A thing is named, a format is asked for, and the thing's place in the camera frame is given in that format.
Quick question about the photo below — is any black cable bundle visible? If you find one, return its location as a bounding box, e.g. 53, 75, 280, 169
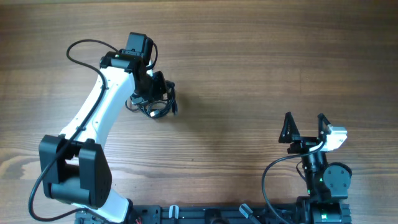
124, 80, 178, 119

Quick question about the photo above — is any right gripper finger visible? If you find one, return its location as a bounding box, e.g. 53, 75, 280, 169
317, 113, 330, 139
278, 112, 300, 143

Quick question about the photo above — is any right camera black cable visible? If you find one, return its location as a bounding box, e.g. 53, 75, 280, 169
261, 141, 326, 224

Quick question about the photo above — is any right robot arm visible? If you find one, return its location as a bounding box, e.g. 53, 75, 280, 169
279, 112, 352, 224

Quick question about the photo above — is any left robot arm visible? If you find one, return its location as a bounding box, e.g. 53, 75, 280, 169
28, 32, 167, 223

